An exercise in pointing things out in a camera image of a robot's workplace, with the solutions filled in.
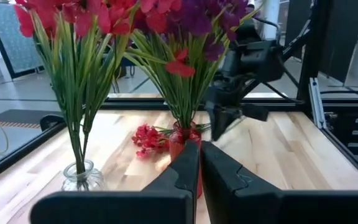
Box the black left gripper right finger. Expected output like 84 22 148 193
200 139 358 224

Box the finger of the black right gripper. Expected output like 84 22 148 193
208 107 241 141

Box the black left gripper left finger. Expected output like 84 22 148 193
29 139 200 224

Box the red ribbed glass vase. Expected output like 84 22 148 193
168 120 203 200

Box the red poppy flower bunch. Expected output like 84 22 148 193
13 0 105 175

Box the clear ribbed glass vase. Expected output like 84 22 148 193
61 159 105 192

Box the silver aluminium extrusion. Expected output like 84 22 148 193
308 77 328 130

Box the black cabinet with white labels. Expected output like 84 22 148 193
329 110 358 166

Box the black floor mat striped edge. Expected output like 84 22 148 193
0 108 62 130

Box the grey patterned panel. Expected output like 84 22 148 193
0 1 45 79

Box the black diagonal frame brace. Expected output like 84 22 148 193
280 29 311 63

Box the black table frame rail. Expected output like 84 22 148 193
99 96 310 112
0 121 68 187
318 127 358 189

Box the black frame post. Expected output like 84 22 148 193
296 0 323 110

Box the black cable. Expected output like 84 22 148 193
320 89 358 98

